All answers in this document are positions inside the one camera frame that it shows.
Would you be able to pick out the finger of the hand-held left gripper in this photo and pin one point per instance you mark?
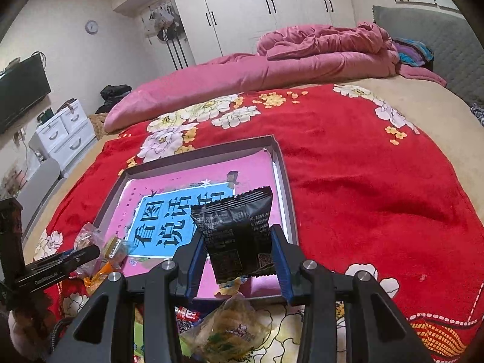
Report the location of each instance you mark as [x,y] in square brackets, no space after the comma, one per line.
[81,256]

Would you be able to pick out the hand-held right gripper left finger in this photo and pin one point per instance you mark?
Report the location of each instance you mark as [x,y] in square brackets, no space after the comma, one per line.
[196,259]

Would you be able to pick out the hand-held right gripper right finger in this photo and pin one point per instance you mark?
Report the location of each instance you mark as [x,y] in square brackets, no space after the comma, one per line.
[279,261]

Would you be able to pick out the clear brown pastry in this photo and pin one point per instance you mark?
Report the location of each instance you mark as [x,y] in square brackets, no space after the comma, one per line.
[89,234]

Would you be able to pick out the orange rice cracker packet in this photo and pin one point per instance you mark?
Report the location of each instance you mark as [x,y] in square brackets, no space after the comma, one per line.
[100,274]

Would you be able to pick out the yellow cartoon snack packet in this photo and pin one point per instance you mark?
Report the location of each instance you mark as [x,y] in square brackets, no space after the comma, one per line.
[230,286]

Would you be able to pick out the black snack packet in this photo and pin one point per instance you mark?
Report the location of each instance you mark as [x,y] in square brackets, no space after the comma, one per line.
[234,230]

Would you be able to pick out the shallow grey box tray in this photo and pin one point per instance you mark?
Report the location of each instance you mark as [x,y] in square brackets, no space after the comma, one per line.
[289,204]

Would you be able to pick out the clear green label cookie packet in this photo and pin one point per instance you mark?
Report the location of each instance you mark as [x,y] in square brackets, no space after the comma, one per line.
[227,329]

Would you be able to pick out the person's left hand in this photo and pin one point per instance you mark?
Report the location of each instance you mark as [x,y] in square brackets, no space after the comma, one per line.
[18,338]

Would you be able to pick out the red white snack wrapper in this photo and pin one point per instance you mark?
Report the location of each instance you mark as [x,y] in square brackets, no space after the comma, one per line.
[187,314]

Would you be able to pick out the light grey chair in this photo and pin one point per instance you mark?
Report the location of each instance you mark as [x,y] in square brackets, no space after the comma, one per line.
[39,189]

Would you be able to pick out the red floral blanket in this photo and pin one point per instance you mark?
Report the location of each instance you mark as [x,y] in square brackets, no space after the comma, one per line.
[359,196]

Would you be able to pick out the white drawer cabinet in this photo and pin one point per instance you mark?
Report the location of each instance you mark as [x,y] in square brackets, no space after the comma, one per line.
[68,132]

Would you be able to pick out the dark green cup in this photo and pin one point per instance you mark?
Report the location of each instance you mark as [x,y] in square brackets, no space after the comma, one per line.
[47,114]

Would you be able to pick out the black television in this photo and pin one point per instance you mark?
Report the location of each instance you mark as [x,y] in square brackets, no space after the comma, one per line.
[20,94]

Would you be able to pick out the black bag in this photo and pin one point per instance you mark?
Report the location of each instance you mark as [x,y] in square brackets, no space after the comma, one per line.
[115,94]

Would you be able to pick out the pink quilt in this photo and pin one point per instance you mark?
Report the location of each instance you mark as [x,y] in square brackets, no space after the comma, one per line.
[227,79]

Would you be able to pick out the black striped hanging cap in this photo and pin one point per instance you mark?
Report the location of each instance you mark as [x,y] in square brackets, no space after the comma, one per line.
[169,34]

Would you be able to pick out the crumpled rose blanket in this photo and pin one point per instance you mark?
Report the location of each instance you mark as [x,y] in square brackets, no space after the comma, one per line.
[329,39]

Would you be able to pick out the white hanging bag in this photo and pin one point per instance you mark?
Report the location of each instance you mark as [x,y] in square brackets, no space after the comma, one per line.
[154,22]

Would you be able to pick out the grey patterned cloth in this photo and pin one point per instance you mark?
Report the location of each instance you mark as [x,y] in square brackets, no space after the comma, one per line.
[478,115]

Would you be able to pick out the blue purple cloth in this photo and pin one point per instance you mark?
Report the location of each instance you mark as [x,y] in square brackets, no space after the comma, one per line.
[414,53]

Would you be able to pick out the white wardrobe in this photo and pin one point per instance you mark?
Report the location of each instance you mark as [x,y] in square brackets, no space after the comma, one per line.
[283,7]

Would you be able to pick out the grey quilted headboard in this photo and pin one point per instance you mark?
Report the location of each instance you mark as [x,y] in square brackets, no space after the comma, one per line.
[450,45]

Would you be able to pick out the round wall clock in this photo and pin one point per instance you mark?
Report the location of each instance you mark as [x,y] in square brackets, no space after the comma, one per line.
[92,27]

